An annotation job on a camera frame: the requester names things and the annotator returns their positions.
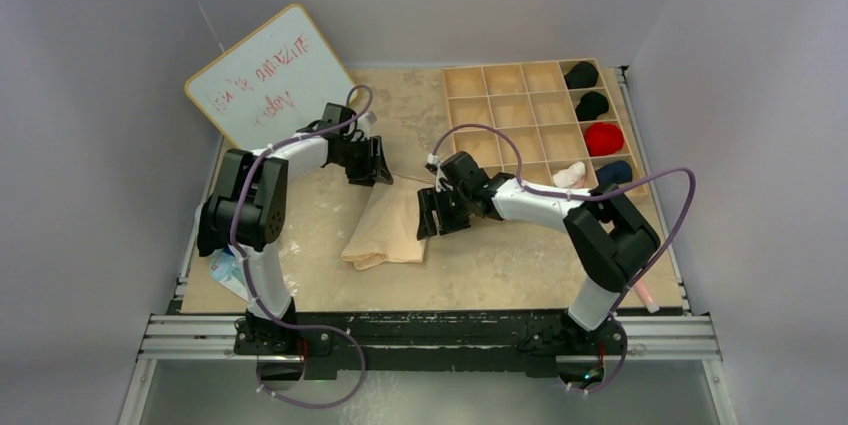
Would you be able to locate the black rolled underwear back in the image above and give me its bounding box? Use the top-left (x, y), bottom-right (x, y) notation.
top-left (564, 61), bottom-right (599, 90)

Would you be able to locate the white underwear pink trim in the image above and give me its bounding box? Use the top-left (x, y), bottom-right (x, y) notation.
top-left (552, 161), bottom-right (587, 189)

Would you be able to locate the white whiteboard yellow frame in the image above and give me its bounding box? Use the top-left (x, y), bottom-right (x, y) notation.
top-left (184, 4), bottom-right (354, 149)

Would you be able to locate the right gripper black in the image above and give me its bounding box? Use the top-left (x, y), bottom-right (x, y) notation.
top-left (418, 184), bottom-right (473, 240)

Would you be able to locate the pink yellow marker pen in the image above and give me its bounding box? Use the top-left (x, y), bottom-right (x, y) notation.
top-left (633, 281), bottom-right (660, 314)

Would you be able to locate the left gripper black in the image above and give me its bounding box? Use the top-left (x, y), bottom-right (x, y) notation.
top-left (333, 136), bottom-right (390, 187)

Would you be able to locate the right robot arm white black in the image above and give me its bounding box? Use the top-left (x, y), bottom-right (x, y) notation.
top-left (416, 152), bottom-right (660, 352)

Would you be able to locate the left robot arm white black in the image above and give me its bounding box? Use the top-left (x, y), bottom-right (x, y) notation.
top-left (196, 103), bottom-right (393, 354)

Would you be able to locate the white blue patterned underwear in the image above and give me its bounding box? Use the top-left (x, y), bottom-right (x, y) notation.
top-left (209, 248), bottom-right (249, 301)

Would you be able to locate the black underwear white waistband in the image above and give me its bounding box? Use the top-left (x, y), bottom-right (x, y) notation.
top-left (196, 203), bottom-right (229, 257)

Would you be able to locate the navy blue rolled underwear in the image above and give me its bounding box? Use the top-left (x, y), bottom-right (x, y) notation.
top-left (595, 160), bottom-right (634, 185)

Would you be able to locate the wooden compartment organizer tray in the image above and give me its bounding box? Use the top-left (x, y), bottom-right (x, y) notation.
top-left (442, 58), bottom-right (644, 188)

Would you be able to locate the cream beige underwear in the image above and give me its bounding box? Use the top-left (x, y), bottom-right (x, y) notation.
top-left (340, 177), bottom-right (427, 270)

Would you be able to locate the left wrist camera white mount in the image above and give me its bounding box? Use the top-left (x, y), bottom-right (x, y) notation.
top-left (357, 111), bottom-right (377, 129)

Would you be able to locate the black rolled underwear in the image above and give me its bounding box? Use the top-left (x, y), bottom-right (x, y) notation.
top-left (564, 61), bottom-right (599, 90)
top-left (575, 91), bottom-right (610, 121)

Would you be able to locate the red rolled underwear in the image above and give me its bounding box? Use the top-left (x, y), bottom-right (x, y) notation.
top-left (583, 123), bottom-right (625, 157)

